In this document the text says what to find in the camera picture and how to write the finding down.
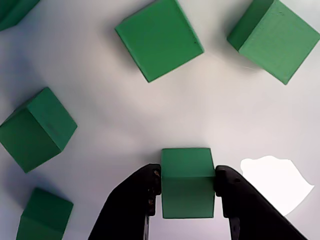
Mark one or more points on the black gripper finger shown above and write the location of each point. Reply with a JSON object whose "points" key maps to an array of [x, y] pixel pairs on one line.
{"points": [[250, 212], [130, 200]]}

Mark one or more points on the green cube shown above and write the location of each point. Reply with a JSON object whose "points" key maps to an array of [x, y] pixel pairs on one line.
{"points": [[12, 12], [187, 185], [275, 42], [160, 40], [35, 132], [45, 217]]}

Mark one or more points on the white round plate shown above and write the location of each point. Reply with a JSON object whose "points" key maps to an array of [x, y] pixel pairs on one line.
{"points": [[100, 100]]}

